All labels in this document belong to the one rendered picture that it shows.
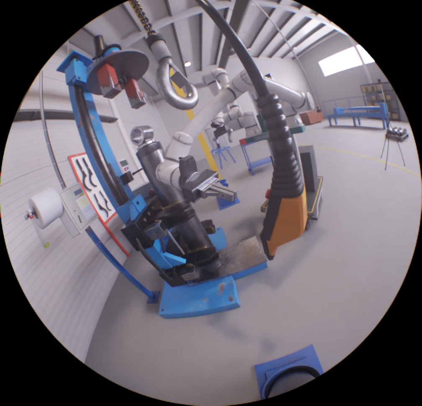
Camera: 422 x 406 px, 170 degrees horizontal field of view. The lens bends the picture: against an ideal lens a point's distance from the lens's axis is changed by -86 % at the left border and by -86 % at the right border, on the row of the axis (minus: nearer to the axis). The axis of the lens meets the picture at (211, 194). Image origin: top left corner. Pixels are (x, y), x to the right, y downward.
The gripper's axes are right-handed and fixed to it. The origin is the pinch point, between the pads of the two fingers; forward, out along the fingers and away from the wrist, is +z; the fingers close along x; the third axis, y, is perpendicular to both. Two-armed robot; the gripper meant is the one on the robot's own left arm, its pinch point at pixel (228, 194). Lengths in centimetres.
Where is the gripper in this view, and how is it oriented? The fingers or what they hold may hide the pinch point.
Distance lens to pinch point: 41.5
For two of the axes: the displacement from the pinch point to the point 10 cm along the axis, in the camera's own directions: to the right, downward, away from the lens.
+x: -6.1, 5.2, -5.9
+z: 7.8, 2.9, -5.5
